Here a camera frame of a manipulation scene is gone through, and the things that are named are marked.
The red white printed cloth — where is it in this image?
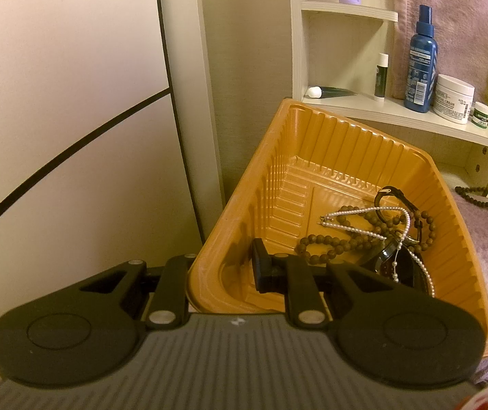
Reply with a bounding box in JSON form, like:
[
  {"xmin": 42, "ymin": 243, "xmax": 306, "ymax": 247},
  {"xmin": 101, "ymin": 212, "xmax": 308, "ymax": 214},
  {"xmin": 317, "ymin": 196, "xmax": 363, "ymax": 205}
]
[{"xmin": 453, "ymin": 376, "xmax": 488, "ymax": 410}]

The white wardrobe door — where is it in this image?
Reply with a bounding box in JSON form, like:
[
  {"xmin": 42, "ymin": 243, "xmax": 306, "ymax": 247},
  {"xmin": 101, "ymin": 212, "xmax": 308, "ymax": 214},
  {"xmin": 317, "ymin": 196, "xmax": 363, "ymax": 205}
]
[{"xmin": 0, "ymin": 0, "xmax": 223, "ymax": 394}]

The dark green small tube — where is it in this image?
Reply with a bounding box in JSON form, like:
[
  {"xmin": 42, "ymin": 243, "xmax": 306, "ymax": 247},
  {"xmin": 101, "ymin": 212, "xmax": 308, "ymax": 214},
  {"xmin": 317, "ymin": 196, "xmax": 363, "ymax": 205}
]
[{"xmin": 305, "ymin": 86, "xmax": 356, "ymax": 99}]

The cream wooden shelf unit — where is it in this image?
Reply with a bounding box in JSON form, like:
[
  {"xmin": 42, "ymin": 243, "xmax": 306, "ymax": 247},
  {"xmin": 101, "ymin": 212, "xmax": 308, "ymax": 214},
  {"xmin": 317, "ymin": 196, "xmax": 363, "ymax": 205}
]
[{"xmin": 289, "ymin": 0, "xmax": 488, "ymax": 199}]

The white lip balm stick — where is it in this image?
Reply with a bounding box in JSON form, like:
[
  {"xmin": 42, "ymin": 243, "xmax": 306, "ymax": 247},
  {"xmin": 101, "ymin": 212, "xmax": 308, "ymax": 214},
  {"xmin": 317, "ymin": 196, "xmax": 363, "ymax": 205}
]
[{"xmin": 373, "ymin": 53, "xmax": 389, "ymax": 102}]

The white pearl necklace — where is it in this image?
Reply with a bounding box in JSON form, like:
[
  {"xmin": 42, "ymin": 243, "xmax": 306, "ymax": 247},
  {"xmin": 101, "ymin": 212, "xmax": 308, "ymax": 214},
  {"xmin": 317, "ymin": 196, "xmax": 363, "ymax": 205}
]
[{"xmin": 320, "ymin": 206, "xmax": 435, "ymax": 297}]

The pink towel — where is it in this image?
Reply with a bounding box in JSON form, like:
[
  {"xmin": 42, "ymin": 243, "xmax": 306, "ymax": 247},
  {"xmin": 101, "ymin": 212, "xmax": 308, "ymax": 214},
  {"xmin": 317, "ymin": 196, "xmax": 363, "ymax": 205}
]
[{"xmin": 391, "ymin": 0, "xmax": 488, "ymax": 107}]

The black wrist watch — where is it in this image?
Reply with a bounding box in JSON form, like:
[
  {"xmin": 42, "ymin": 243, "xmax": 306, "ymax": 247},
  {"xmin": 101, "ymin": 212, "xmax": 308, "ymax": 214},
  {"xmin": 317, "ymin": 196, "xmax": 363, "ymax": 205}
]
[{"xmin": 374, "ymin": 186, "xmax": 435, "ymax": 297}]

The blue spray bottle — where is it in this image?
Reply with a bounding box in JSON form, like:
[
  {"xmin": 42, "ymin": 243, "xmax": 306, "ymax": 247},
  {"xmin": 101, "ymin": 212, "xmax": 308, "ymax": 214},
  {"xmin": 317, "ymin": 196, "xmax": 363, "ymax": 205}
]
[{"xmin": 403, "ymin": 5, "xmax": 438, "ymax": 114}]

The white cream jar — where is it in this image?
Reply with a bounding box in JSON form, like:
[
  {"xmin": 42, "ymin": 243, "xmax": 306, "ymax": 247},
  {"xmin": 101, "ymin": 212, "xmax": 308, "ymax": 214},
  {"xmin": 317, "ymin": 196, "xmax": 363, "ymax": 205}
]
[{"xmin": 432, "ymin": 74, "xmax": 475, "ymax": 125}]

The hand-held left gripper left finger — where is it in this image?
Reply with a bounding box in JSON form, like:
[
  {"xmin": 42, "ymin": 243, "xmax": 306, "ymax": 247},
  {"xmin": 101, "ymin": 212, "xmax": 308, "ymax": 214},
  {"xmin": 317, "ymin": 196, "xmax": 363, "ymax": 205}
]
[{"xmin": 73, "ymin": 254, "xmax": 198, "ymax": 330}]

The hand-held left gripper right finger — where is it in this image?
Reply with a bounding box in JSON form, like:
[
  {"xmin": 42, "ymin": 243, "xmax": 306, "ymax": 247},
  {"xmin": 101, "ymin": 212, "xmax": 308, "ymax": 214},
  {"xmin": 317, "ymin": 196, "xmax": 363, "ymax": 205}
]
[{"xmin": 251, "ymin": 239, "xmax": 394, "ymax": 329}]

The dark bead necklace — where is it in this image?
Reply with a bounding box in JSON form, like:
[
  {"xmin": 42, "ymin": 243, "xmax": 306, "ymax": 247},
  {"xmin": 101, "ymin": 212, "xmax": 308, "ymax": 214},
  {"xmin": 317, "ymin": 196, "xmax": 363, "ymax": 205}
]
[{"xmin": 455, "ymin": 186, "xmax": 488, "ymax": 244}]

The orange plastic tray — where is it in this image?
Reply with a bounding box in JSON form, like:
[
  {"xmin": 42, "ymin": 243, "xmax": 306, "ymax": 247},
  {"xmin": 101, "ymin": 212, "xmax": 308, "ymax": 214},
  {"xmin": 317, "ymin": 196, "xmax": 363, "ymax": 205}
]
[{"xmin": 184, "ymin": 98, "xmax": 488, "ymax": 357}]

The small green label jar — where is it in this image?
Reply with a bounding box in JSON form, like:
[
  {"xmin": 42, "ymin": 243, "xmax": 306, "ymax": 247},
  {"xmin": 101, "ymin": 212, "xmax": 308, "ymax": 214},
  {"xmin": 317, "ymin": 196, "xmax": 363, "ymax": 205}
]
[{"xmin": 470, "ymin": 101, "xmax": 488, "ymax": 131}]

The brown wooden bead bracelet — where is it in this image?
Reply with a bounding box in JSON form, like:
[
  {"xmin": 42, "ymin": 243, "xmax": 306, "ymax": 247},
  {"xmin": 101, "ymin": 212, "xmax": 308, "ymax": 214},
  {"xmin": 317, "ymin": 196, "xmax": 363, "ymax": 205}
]
[{"xmin": 297, "ymin": 211, "xmax": 437, "ymax": 265}]

